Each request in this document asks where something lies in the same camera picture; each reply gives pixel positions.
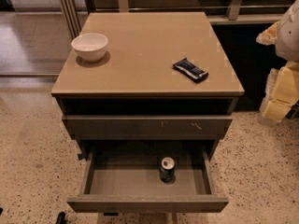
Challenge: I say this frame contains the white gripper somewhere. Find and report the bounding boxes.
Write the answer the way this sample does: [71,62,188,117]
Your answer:
[256,21,299,121]

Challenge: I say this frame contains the blue pepsi can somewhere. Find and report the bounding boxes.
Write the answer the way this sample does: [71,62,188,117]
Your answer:
[160,157,176,182]

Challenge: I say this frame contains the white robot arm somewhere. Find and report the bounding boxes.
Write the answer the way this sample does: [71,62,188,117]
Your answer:
[256,0,299,123]

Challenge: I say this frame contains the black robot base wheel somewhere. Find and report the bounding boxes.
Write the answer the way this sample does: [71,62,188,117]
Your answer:
[286,101,299,119]

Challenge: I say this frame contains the tan drawer cabinet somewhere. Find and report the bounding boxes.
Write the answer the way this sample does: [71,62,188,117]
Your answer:
[50,11,246,224]

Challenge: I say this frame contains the open grey middle drawer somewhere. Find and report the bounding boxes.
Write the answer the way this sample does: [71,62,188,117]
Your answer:
[67,146,228,213]

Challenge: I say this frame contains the closed grey top drawer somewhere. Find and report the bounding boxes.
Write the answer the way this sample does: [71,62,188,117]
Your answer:
[63,115,233,140]

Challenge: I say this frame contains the wooden bench with metal legs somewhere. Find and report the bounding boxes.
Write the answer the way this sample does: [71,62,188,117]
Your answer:
[85,0,295,24]

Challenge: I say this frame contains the dark blue snack bar wrapper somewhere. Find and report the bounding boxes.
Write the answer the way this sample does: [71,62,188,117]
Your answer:
[173,58,208,83]

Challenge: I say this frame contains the white ceramic bowl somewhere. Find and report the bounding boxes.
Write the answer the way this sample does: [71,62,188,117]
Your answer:
[71,33,108,63]

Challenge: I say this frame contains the black object bottom left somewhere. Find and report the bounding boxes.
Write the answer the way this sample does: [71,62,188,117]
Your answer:
[55,212,66,224]

